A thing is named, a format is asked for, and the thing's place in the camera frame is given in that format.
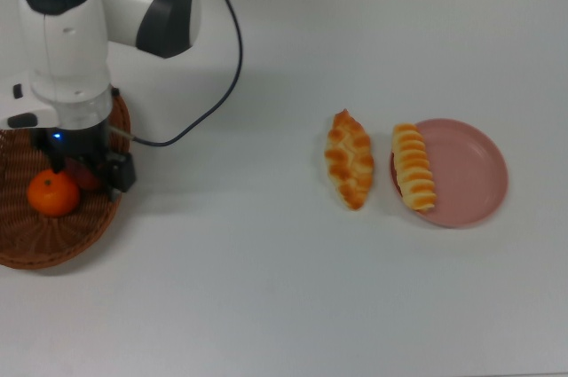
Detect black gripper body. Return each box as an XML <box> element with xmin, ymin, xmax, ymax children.
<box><xmin>29</xmin><ymin>120</ymin><xmax>113</xmax><ymax>163</ymax></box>

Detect orange toy tangerine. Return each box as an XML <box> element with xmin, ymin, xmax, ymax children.
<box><xmin>27</xmin><ymin>169</ymin><xmax>82</xmax><ymax>218</ymax></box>

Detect red toy apple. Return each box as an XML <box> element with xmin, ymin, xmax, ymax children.
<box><xmin>66</xmin><ymin>159</ymin><xmax>106</xmax><ymax>192</ymax></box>

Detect braided toy bread loaf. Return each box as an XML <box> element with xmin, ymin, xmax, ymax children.
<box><xmin>324</xmin><ymin>108</ymin><xmax>375</xmax><ymax>212</ymax></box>

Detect striped toy bread roll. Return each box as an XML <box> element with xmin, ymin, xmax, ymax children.
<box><xmin>390</xmin><ymin>122</ymin><xmax>438</xmax><ymax>213</ymax></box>

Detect brown woven basket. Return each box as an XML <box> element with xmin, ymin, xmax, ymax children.
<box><xmin>0</xmin><ymin>92</ymin><xmax>132</xmax><ymax>270</ymax></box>

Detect pink plate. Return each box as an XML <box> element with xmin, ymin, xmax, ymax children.
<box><xmin>389</xmin><ymin>118</ymin><xmax>510</xmax><ymax>229</ymax></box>

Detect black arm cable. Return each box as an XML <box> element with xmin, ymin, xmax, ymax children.
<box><xmin>108</xmin><ymin>0</ymin><xmax>244</xmax><ymax>147</ymax></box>

